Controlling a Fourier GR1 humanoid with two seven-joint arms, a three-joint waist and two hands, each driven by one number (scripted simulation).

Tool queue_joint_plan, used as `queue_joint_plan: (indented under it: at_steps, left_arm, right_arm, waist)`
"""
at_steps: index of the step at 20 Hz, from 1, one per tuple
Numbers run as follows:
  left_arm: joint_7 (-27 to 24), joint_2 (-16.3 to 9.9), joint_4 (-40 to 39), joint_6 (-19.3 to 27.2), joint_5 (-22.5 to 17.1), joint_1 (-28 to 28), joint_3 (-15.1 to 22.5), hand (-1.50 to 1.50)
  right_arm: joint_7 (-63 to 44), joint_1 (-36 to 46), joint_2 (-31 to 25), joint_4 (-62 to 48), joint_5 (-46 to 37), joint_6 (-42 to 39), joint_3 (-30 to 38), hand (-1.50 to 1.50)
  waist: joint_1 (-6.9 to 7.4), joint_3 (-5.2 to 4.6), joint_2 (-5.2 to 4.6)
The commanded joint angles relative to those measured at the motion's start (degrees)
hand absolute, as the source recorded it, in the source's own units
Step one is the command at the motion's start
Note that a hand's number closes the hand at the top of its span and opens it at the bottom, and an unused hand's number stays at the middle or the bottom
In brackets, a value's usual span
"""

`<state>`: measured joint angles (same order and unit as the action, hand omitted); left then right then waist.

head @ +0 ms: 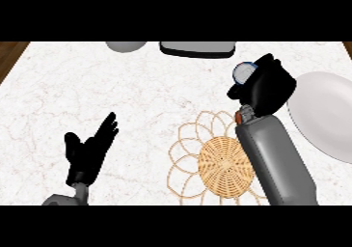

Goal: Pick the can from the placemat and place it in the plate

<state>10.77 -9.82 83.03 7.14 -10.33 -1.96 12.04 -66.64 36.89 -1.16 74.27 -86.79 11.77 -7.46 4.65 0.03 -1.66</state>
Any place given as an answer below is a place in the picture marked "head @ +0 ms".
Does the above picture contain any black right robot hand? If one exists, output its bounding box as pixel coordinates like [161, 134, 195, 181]
[224, 53, 297, 118]

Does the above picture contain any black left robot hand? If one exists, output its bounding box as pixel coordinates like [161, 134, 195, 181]
[62, 111, 121, 188]

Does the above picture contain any blue rimmed can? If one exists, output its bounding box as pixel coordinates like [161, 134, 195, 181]
[230, 61, 258, 86]

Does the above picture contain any white plate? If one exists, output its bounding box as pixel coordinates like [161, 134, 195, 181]
[285, 70, 352, 165]

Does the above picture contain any woven wicker placemat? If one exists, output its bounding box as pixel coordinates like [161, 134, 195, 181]
[165, 110, 270, 206]

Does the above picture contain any grey round object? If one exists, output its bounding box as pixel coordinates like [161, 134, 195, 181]
[103, 41, 148, 54]

